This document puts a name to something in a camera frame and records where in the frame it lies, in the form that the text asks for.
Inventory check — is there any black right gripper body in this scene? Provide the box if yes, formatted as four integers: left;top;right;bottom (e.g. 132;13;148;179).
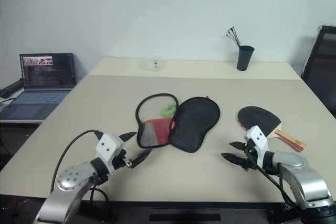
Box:
242;140;259;173

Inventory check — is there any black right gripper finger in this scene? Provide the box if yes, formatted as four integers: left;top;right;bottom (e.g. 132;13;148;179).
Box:
220;152;245;167
228;141;247;151

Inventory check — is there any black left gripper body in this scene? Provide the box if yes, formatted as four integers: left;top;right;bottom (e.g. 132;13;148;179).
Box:
111;150;133;172

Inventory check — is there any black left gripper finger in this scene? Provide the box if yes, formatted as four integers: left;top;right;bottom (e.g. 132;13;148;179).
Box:
119;131;138;143
131;148;153;169

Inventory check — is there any black table tennis paddle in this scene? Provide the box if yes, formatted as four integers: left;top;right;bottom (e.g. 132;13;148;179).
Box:
237;106;307;152

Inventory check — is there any black red mesh paddle case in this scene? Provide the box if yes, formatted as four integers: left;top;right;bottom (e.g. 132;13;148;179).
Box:
135;93;221;154

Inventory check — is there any dark panel below table edge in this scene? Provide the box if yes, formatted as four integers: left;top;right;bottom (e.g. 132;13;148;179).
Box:
80;200;292;224

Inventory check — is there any clear plastic box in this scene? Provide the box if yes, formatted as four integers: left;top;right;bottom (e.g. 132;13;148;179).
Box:
140;58;169;71

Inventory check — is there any black plastic cup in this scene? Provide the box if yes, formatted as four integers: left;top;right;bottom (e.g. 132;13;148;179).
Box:
236;45;256;72

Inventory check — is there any grey open laptop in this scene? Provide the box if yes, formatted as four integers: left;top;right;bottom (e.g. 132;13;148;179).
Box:
0;52;78;120

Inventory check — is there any black mesh office chair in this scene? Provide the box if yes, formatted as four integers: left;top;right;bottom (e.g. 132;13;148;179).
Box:
301;25;336;120

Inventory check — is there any black bar-shaped device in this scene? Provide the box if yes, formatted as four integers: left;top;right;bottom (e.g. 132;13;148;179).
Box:
0;78;23;98

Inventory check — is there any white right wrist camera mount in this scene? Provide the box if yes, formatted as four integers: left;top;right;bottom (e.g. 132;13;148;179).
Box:
245;125;270;167

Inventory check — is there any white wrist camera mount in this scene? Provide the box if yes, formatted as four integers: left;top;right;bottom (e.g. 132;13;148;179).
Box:
245;125;270;167
95;133;125;168

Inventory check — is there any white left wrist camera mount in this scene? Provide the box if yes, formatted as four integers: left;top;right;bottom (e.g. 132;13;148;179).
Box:
95;133;125;168

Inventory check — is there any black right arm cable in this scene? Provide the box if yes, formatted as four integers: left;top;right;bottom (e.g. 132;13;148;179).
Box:
244;145;302;216

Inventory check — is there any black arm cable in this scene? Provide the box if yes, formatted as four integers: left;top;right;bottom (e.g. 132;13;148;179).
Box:
244;145;302;216
50;129;109;202

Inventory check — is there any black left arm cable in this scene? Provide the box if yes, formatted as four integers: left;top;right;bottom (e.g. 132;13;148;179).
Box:
50;129;109;202

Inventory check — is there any black cable tie bundle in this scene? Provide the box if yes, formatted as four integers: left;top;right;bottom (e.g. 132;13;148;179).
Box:
225;25;242;48

